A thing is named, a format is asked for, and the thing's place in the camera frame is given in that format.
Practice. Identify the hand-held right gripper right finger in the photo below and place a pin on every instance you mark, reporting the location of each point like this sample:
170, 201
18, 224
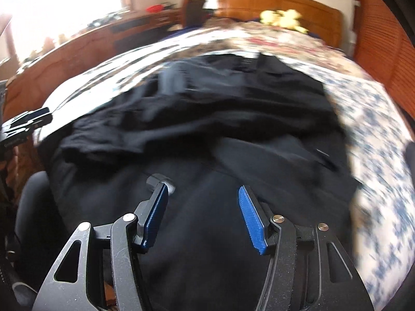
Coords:
251, 217

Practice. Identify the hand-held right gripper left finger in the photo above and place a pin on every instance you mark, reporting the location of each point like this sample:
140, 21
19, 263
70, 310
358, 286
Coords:
155, 213

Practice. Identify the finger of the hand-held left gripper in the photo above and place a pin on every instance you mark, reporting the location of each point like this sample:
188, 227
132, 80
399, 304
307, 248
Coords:
32, 125
40, 112

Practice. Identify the black button coat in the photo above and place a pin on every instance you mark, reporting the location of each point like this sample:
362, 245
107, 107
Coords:
207, 120

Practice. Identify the wooden desk cabinet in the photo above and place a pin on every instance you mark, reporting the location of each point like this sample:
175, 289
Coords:
97, 42

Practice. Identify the wood-framed window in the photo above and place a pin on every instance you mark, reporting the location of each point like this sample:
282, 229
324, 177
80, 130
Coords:
64, 6

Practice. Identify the black gadgets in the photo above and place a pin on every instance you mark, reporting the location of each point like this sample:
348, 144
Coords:
107, 18

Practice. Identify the red bowl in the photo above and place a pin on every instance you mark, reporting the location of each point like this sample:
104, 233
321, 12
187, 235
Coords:
155, 8

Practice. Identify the blue floral blanket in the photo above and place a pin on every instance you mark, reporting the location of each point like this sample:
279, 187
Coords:
373, 120

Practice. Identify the pink floral quilt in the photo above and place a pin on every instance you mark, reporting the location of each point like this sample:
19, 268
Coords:
275, 43

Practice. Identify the wooden chair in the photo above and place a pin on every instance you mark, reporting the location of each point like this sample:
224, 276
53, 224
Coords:
194, 9

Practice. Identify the yellow plush toy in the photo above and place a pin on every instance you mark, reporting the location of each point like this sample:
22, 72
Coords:
278, 17

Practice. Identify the wooden slatted wardrobe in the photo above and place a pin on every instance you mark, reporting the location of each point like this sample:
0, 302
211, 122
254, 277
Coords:
382, 39

